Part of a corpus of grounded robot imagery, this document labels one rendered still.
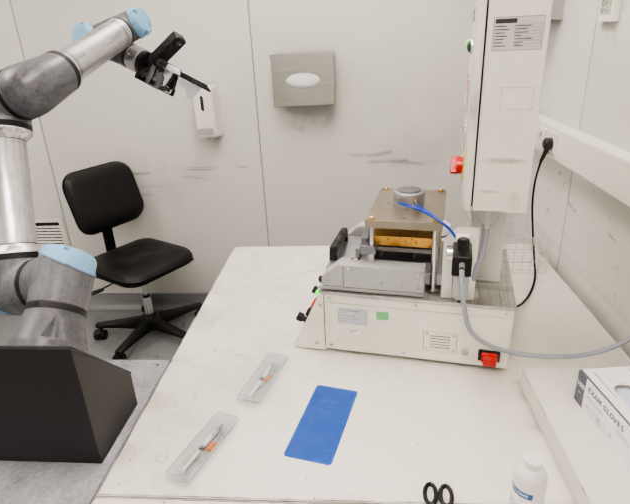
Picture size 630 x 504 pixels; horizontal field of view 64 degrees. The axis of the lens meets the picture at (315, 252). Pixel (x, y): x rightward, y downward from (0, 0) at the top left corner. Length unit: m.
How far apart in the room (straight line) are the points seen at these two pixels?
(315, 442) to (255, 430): 0.13
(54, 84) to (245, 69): 1.60
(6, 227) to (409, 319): 0.93
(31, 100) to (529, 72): 1.02
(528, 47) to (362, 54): 1.68
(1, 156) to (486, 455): 1.19
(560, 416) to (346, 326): 0.51
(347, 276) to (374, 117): 1.60
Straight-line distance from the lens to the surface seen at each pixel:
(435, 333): 1.27
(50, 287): 1.13
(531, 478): 0.91
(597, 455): 1.11
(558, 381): 1.26
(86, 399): 1.08
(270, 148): 2.79
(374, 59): 2.71
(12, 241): 1.27
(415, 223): 1.19
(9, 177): 1.30
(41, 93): 1.27
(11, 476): 1.23
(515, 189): 1.14
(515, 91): 1.10
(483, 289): 1.30
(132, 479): 1.12
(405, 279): 1.22
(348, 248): 1.40
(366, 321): 1.28
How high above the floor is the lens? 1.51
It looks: 23 degrees down
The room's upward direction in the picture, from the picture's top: 3 degrees counter-clockwise
